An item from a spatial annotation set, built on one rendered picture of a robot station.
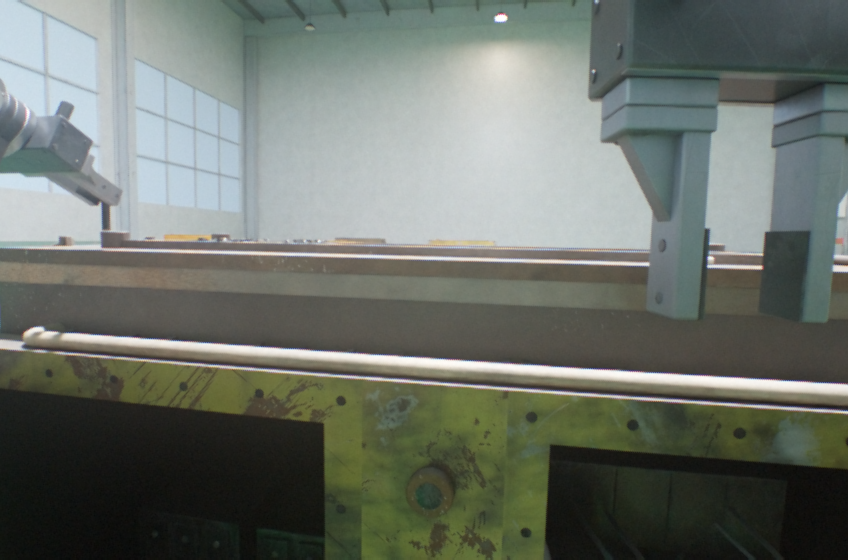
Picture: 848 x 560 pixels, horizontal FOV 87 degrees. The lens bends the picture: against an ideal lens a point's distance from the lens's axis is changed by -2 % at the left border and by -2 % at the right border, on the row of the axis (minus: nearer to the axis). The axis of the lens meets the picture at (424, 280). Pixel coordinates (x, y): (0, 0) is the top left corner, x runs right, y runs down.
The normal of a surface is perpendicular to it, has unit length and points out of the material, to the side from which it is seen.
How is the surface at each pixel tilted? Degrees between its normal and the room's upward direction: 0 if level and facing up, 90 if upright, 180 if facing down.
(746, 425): 90
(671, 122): 90
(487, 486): 90
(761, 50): 90
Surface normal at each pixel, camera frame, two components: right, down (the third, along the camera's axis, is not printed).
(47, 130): -0.15, -0.36
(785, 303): -1.00, -0.02
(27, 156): -0.10, 0.93
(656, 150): -0.02, 0.09
